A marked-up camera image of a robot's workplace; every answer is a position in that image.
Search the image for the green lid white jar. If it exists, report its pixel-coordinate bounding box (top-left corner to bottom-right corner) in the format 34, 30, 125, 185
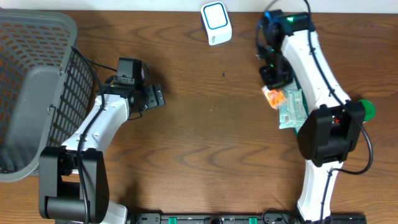
359, 99, 376, 123

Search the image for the white barcode scanner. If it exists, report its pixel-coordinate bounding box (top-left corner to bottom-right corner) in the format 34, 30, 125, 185
200, 1, 233, 46

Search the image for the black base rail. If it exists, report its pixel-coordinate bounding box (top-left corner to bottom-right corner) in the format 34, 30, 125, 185
131, 212, 368, 224

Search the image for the teal wet wipes packet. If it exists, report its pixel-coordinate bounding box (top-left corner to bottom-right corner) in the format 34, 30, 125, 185
279, 91, 296, 129

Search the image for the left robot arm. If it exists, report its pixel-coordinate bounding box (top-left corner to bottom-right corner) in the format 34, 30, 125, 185
39, 84, 165, 223

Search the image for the green white 3M package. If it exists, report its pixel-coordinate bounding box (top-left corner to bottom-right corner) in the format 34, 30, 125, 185
292, 78, 308, 135

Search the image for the grey plastic shopping basket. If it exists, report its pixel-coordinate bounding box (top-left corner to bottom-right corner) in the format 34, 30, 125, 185
1, 9, 95, 182

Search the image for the orange Kleenex tissue pack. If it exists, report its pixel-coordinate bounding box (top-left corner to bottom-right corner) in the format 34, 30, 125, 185
262, 86, 286, 110

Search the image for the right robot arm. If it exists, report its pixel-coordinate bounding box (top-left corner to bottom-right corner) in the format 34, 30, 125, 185
256, 10, 371, 223

